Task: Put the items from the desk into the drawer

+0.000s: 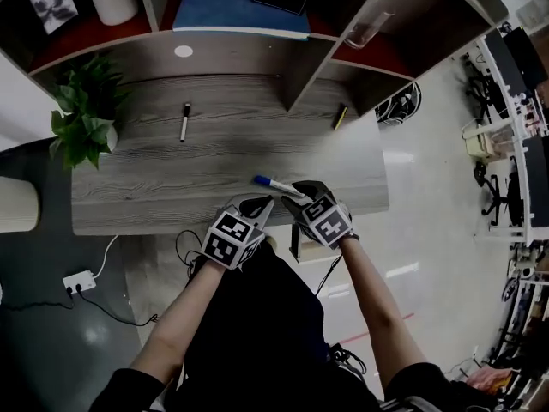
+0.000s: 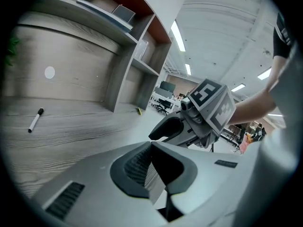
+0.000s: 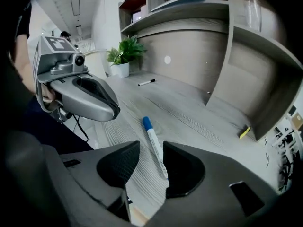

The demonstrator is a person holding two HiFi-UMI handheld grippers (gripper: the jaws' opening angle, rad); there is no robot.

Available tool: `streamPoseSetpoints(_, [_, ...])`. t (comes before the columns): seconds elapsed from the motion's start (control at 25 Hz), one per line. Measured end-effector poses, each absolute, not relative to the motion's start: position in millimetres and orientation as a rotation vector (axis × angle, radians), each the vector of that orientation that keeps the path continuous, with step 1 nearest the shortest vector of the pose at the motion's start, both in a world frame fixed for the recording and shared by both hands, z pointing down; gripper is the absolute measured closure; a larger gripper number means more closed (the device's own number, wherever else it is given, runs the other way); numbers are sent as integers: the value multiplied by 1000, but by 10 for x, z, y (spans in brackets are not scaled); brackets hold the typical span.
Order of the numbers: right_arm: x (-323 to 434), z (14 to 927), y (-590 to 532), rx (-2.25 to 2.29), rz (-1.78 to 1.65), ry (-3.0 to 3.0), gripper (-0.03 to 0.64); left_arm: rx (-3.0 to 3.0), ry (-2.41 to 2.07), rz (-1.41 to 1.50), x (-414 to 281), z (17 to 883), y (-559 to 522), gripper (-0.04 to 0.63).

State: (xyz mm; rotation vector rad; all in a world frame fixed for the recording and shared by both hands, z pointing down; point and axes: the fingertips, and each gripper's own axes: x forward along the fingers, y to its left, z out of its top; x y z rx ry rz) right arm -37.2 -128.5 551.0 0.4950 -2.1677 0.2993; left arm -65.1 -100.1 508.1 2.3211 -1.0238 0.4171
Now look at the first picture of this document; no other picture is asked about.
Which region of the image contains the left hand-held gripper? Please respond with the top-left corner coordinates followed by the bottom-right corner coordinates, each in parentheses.
top-left (200, 194), bottom-right (276, 271)

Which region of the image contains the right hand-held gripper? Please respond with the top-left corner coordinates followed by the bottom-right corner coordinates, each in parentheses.
top-left (281, 179), bottom-right (359, 248)

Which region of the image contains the blue-capped marker pen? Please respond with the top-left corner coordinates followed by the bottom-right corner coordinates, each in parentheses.
top-left (253, 174), bottom-right (306, 199)

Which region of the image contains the black-capped marker pen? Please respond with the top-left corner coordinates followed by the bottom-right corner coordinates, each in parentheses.
top-left (178, 103), bottom-right (192, 144)

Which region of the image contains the person's right forearm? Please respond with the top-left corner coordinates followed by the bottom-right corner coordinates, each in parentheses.
top-left (341, 238), bottom-right (430, 388)

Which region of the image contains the person's left forearm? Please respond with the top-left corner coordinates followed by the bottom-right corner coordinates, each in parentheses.
top-left (128, 257), bottom-right (226, 388)

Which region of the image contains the grey wooden desk hutch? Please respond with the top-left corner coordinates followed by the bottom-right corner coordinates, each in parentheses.
top-left (0, 0), bottom-right (510, 124)

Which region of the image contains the black office chair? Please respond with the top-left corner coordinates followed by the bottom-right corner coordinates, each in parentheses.
top-left (462, 58), bottom-right (511, 119)
top-left (474, 161), bottom-right (527, 227)

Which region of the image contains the long white office desk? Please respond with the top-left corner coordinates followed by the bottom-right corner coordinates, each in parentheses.
top-left (475, 23), bottom-right (549, 248)

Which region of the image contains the person's black clothing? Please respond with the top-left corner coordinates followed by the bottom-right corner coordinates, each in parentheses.
top-left (87, 238), bottom-right (488, 412)

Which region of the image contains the red floor tape strip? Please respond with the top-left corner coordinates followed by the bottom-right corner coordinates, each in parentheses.
top-left (341, 312), bottom-right (416, 345)

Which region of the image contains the clear drinking glass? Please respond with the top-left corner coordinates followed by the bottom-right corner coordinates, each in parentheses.
top-left (342, 0), bottom-right (395, 51)

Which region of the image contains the white power strip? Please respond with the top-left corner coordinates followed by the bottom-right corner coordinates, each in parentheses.
top-left (63, 269), bottom-right (98, 296)

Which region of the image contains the green potted plant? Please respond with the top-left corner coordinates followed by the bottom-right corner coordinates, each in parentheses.
top-left (48, 53), bottom-right (130, 172)

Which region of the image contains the cream storage crate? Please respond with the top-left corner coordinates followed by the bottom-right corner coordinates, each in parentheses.
top-left (462, 118), bottom-right (514, 161)

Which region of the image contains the blue book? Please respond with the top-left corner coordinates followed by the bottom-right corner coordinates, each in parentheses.
top-left (172, 0), bottom-right (311, 42)

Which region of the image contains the white cylindrical pot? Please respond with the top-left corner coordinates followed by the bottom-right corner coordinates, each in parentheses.
top-left (87, 0), bottom-right (139, 27)

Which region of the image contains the pink cloth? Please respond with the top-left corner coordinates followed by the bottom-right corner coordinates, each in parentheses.
top-left (466, 366), bottom-right (514, 389)

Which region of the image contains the black framed picture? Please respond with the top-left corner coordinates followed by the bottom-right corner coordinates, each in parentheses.
top-left (27, 0), bottom-right (81, 36)

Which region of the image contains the black wrist cord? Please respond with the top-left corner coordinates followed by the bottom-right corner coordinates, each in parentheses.
top-left (315, 251), bottom-right (344, 298)

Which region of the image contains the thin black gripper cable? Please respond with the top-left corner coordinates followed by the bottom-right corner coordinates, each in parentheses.
top-left (175, 229), bottom-right (205, 276)

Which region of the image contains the white power cable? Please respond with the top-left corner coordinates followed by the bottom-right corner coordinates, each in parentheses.
top-left (92, 233), bottom-right (119, 279)

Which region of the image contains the black power cable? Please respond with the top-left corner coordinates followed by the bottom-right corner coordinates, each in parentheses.
top-left (0, 292), bottom-right (74, 311)
top-left (76, 288), bottom-right (160, 328)

